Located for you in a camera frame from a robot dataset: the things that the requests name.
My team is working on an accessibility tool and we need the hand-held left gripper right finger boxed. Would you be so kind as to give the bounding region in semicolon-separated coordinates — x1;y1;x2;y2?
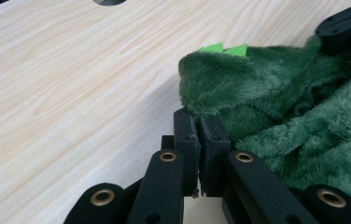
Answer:
197;114;232;198

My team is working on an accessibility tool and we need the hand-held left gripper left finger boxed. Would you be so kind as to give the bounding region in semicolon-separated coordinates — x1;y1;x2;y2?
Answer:
173;106;202;198

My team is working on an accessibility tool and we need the green plush dinosaur garment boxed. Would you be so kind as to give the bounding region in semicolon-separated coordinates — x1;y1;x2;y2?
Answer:
177;35;351;213

